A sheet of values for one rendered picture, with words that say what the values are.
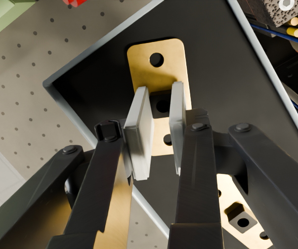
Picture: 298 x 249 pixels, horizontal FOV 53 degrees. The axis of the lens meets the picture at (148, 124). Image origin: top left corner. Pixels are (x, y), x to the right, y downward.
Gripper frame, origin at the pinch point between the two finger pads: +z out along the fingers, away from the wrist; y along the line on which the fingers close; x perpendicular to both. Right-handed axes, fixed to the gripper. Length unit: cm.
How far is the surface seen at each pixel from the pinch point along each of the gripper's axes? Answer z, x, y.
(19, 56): 50, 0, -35
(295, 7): 10.3, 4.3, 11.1
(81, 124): 3.9, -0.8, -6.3
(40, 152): 50, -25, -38
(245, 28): 3.7, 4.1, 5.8
